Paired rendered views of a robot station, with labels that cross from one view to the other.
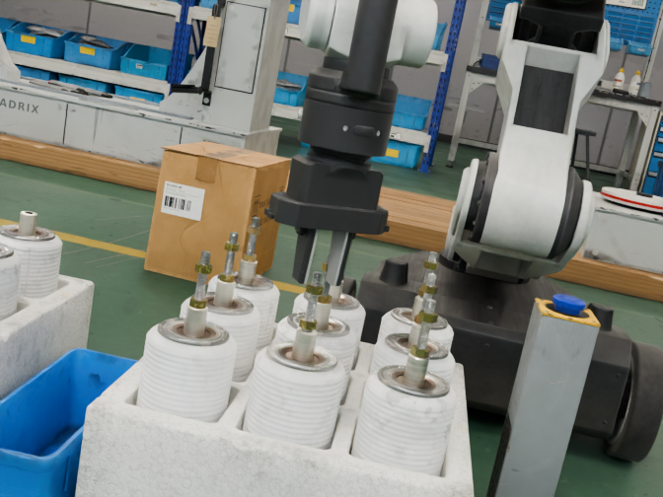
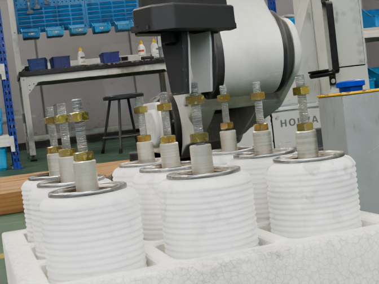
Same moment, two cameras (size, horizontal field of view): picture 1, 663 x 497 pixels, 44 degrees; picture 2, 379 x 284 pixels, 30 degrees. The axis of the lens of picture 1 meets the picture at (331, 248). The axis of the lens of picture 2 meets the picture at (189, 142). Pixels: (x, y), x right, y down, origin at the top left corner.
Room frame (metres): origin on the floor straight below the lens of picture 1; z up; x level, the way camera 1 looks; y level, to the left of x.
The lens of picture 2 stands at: (0.15, 0.29, 0.32)
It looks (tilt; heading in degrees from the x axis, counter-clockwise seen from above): 3 degrees down; 338
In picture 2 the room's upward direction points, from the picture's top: 7 degrees counter-clockwise
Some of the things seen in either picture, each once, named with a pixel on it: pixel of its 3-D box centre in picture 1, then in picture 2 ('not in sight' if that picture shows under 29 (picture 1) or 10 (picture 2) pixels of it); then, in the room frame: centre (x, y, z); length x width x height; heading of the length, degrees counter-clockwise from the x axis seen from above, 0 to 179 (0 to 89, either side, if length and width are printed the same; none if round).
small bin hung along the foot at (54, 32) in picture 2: not in sight; (54, 31); (6.63, -1.18, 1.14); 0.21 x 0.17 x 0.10; 173
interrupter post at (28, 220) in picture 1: (28, 224); not in sight; (1.08, 0.42, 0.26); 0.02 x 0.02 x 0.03
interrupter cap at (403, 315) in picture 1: (418, 319); (229, 151); (1.03, -0.13, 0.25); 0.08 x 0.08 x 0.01
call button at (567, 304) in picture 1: (567, 306); (350, 87); (0.97, -0.30, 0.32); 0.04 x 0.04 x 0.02
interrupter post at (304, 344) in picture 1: (304, 345); (202, 160); (0.81, 0.01, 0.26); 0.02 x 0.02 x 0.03
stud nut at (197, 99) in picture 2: (315, 288); (194, 100); (0.81, 0.01, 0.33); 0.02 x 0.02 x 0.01; 81
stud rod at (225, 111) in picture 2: (427, 280); (225, 112); (1.03, -0.13, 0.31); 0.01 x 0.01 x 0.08
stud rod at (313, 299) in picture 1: (311, 308); (197, 120); (0.81, 0.01, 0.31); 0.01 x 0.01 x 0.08
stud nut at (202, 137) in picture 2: (308, 323); (199, 137); (0.81, 0.01, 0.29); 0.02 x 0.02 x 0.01; 81
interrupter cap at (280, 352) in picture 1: (302, 357); (203, 173); (0.81, 0.01, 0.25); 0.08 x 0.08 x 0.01
